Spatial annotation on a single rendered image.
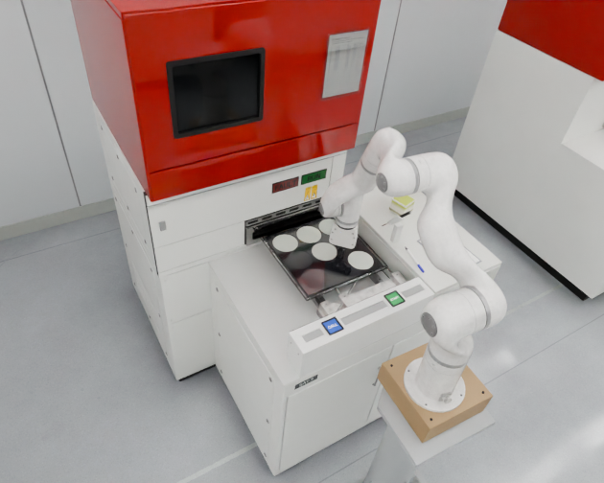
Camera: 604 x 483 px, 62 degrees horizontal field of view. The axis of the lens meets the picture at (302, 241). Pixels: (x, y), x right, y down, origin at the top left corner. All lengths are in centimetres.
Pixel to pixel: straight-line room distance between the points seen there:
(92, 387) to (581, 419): 246
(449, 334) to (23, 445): 199
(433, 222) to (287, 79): 66
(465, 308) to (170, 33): 103
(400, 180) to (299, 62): 55
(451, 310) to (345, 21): 94
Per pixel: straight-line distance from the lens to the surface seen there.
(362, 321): 170
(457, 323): 131
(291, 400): 181
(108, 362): 281
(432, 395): 162
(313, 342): 162
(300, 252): 197
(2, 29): 300
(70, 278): 324
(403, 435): 168
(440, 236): 134
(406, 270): 194
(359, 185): 163
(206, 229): 191
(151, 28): 143
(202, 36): 148
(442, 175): 139
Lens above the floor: 228
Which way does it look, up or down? 43 degrees down
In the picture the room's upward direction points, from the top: 6 degrees clockwise
